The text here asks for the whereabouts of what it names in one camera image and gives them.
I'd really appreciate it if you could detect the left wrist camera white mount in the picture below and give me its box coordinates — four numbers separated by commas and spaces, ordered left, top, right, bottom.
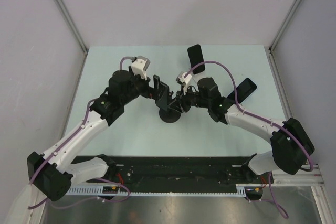
130, 56, 151, 80

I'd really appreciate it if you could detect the left aluminium frame post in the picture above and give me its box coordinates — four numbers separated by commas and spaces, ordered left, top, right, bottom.
39, 0, 89, 54

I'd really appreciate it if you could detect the white phone stand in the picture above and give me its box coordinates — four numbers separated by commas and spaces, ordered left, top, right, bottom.
188, 62, 206, 85

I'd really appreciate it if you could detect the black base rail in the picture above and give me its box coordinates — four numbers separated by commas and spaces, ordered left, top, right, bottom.
70, 155, 275, 193

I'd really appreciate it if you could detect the white slotted cable duct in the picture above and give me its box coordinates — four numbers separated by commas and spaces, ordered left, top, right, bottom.
65, 183, 263, 198

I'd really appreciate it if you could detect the blue-edged phone on black stand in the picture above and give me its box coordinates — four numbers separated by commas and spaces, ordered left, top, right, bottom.
236, 78, 257, 104

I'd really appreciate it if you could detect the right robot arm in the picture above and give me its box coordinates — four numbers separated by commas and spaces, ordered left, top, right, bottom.
169, 77, 315, 183

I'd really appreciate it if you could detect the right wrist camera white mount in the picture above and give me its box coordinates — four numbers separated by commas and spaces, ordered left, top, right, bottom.
176, 72, 193, 94

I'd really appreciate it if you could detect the right aluminium frame post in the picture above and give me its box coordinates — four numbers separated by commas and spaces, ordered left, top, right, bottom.
269, 0, 320, 51

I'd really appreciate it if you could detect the aluminium frame post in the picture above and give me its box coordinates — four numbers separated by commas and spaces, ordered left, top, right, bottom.
269, 0, 320, 51
39, 0, 89, 54

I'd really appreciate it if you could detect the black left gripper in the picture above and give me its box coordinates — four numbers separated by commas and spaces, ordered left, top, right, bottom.
121, 66, 167, 105

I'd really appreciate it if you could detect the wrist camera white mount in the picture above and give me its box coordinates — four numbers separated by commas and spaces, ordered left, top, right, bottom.
176, 72, 193, 94
130, 56, 151, 80

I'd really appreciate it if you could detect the black phone on white stand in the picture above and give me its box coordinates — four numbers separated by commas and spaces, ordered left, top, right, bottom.
187, 44, 205, 74

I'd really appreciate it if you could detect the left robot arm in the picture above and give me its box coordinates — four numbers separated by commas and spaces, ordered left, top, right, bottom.
27, 70, 169, 201

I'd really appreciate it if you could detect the black round-base phone stand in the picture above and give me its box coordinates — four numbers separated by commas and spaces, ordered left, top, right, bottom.
159, 109, 182, 123

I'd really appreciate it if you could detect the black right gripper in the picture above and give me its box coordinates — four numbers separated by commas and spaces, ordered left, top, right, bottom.
168, 84, 211, 113

